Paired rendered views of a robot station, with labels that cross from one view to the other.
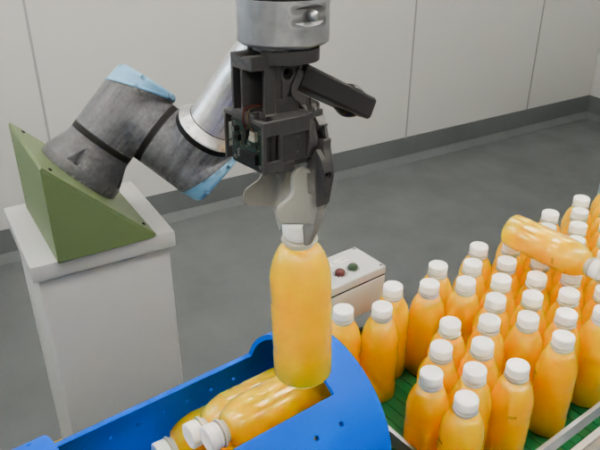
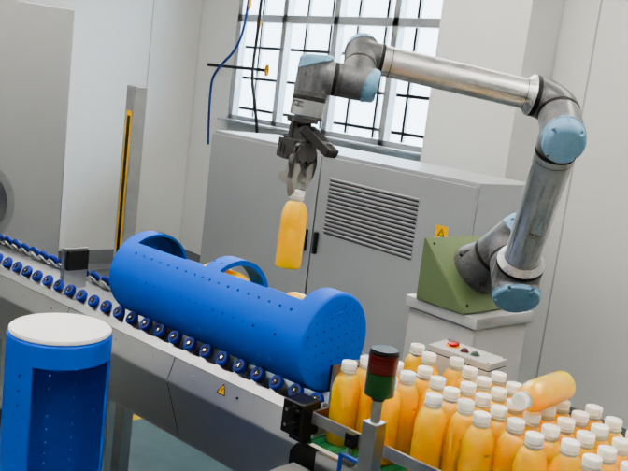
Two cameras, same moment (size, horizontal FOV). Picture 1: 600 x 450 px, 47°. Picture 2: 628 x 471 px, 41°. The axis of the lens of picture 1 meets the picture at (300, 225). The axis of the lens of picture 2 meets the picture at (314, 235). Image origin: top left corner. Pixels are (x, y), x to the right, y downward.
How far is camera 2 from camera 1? 2.24 m
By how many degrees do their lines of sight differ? 75
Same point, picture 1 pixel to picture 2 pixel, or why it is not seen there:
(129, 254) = (449, 319)
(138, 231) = (457, 305)
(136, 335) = not seen: hidden behind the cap
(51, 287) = (413, 314)
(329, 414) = (292, 303)
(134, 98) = (501, 229)
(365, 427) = (296, 319)
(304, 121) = (292, 141)
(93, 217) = (438, 280)
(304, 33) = (293, 108)
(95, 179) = (462, 266)
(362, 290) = not seen: hidden behind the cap
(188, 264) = not seen: outside the picture
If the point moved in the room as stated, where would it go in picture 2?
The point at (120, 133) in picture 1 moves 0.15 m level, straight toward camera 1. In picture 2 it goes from (487, 248) to (450, 246)
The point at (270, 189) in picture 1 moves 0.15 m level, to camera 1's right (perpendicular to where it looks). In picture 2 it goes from (301, 177) to (311, 184)
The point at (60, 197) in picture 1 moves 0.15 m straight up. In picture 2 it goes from (427, 259) to (434, 216)
